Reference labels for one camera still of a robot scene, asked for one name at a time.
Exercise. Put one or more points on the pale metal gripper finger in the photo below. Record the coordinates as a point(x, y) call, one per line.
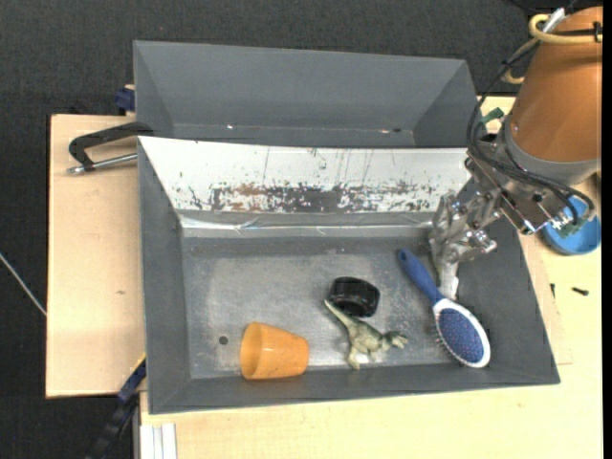
point(480, 246)
point(448, 208)

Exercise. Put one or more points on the blue round bowl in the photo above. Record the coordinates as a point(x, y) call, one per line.
point(582, 240)

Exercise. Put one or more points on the blue and white hairbrush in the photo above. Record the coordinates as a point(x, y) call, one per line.
point(461, 335)

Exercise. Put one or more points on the small black screw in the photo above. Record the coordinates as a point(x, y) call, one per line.
point(581, 291)

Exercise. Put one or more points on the green toy dinosaur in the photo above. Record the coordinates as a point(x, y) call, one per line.
point(364, 338)

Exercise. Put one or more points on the grey metal bin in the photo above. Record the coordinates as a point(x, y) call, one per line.
point(268, 275)

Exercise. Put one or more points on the orange plastic cup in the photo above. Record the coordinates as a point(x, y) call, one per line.
point(279, 352)

